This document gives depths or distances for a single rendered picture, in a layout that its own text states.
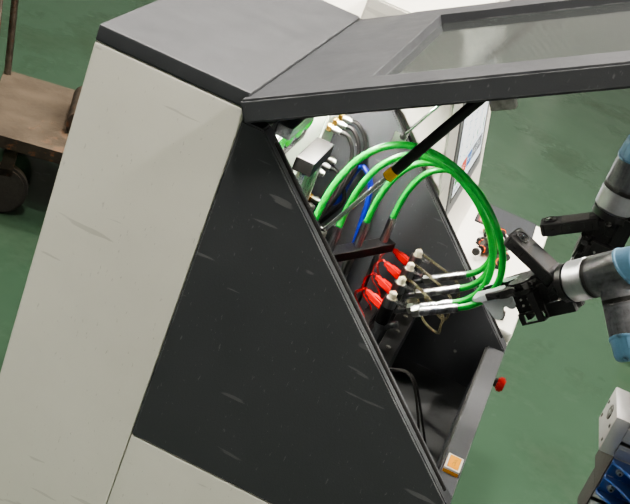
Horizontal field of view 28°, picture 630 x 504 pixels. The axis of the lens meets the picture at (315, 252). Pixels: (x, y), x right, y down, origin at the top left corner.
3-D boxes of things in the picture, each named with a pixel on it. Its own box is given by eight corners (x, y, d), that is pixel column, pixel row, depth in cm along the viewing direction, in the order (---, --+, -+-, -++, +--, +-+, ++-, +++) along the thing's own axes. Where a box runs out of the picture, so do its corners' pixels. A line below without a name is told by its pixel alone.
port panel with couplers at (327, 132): (297, 238, 268) (347, 109, 255) (283, 231, 268) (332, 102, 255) (314, 218, 279) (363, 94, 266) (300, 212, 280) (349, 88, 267)
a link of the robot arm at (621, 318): (678, 351, 218) (665, 289, 219) (643, 359, 210) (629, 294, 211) (640, 358, 224) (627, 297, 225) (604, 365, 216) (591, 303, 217)
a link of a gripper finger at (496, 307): (475, 327, 237) (516, 317, 231) (463, 299, 236) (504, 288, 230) (483, 321, 239) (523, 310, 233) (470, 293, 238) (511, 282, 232)
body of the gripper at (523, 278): (518, 327, 231) (572, 315, 222) (499, 285, 230) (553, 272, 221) (538, 309, 236) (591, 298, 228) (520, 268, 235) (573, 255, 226)
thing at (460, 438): (419, 563, 229) (452, 497, 222) (397, 552, 230) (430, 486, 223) (476, 409, 285) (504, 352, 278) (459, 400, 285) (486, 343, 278)
